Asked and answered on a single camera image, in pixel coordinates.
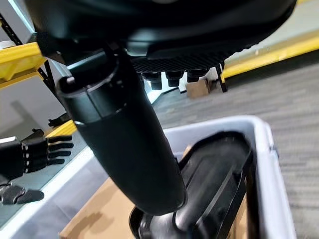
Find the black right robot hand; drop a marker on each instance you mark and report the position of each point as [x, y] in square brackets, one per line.
[119, 139]

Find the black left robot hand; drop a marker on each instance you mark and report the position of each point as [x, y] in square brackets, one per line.
[35, 152]

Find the yellow shelf beam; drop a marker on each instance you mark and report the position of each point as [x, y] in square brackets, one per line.
[17, 59]
[63, 128]
[274, 54]

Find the black shelf upright with braces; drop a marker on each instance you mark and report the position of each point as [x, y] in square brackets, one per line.
[47, 74]

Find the small brown cardboard box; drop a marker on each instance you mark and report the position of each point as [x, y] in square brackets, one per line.
[197, 89]

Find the white plastic box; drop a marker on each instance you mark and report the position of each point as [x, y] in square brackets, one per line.
[269, 179]

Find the brown cardboard sheet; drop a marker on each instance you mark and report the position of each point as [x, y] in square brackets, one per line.
[99, 214]

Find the black sole-shaped part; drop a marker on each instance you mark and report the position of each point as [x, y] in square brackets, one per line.
[216, 169]

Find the black shelf post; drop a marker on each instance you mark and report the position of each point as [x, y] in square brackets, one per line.
[222, 78]

